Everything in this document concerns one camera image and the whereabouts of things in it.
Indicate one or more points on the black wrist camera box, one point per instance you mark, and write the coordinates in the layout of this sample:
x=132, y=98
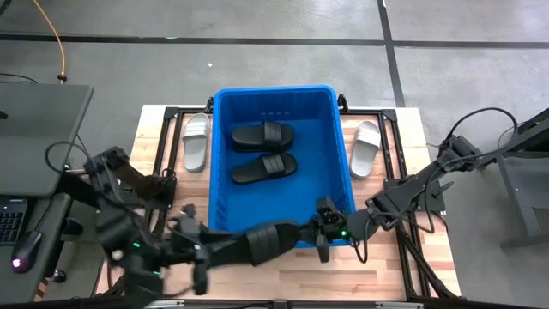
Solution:
x=330, y=211

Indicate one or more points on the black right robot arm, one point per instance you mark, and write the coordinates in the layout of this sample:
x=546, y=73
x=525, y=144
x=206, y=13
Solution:
x=412, y=189

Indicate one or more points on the black slide sandal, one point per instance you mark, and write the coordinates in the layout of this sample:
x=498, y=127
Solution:
x=249, y=137
x=253, y=173
x=266, y=242

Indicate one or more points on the light grey slide sandal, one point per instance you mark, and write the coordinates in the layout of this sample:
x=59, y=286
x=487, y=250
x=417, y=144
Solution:
x=364, y=150
x=196, y=141

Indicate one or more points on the black computer mouse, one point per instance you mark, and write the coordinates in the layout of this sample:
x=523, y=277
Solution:
x=28, y=251

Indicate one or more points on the silver metal bracket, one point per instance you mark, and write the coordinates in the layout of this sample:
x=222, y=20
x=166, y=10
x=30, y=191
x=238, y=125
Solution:
x=399, y=305
x=165, y=304

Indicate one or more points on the black aluminium table frame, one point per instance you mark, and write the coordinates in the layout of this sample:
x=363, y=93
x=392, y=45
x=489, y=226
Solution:
x=388, y=115

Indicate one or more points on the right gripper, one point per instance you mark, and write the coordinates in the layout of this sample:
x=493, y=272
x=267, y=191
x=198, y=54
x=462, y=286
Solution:
x=326, y=251

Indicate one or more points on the dark grey side desk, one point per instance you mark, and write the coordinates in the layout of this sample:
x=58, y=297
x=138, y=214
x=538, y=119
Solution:
x=47, y=214

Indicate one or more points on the black caster wheel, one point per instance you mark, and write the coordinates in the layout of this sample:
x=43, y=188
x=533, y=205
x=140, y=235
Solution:
x=59, y=276

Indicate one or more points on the blue plastic bin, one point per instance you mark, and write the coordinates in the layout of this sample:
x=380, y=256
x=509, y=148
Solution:
x=309, y=193

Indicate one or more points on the dark metal stand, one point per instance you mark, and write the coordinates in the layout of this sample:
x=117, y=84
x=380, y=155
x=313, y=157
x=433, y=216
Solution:
x=516, y=197

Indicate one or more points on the grey laptop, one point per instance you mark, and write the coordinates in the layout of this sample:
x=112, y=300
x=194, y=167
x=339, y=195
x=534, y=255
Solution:
x=38, y=137

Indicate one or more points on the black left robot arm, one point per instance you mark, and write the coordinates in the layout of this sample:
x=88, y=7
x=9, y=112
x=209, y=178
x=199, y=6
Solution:
x=116, y=223

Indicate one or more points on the black keyboard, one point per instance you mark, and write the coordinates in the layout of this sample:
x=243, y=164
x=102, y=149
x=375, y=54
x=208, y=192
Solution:
x=10, y=223

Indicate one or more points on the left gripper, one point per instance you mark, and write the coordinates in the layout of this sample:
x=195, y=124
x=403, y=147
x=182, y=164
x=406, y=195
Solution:
x=188, y=240

